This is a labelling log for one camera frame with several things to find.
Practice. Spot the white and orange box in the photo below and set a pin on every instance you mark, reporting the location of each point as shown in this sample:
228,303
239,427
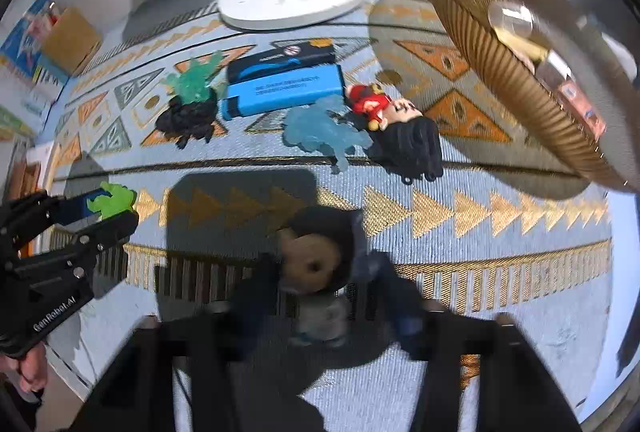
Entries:
42,159

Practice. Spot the salmon brown box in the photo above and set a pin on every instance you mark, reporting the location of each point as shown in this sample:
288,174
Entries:
582,109

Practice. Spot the person's left hand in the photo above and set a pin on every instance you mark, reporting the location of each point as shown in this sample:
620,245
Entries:
32,374

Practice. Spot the light green dinosaur toy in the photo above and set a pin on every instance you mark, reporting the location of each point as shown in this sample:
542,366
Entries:
117,202

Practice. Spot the black-haired doll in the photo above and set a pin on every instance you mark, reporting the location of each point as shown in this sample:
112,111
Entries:
400,126
312,262

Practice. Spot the blue box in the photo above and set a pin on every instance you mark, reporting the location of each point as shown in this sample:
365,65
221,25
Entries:
285,91

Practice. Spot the blue patterned mat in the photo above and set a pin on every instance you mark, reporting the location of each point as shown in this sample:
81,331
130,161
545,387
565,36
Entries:
475,252

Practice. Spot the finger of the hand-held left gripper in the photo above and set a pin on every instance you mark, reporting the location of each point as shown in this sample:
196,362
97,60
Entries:
75,208
112,227

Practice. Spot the black box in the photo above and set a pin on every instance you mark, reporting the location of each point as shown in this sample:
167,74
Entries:
280,59

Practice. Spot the black dinosaur toy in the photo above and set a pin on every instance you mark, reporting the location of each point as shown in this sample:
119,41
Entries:
190,119

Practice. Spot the teal dinosaur toy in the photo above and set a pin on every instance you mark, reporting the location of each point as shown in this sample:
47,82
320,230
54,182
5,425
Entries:
195,81

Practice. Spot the black-haired doll in red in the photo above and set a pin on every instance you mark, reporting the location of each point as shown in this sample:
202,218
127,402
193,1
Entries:
400,126

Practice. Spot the light blue dinosaur toy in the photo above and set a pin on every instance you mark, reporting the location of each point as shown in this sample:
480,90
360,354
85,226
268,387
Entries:
320,129

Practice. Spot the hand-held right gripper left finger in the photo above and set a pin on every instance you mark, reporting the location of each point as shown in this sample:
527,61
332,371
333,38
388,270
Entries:
240,312

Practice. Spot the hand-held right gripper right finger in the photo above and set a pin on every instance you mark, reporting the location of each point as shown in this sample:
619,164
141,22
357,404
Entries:
400,297

